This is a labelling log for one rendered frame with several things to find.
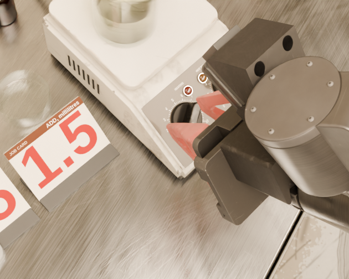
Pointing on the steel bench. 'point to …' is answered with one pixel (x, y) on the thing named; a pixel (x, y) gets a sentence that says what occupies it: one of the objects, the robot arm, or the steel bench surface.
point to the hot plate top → (167, 6)
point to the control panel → (160, 99)
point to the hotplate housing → (145, 96)
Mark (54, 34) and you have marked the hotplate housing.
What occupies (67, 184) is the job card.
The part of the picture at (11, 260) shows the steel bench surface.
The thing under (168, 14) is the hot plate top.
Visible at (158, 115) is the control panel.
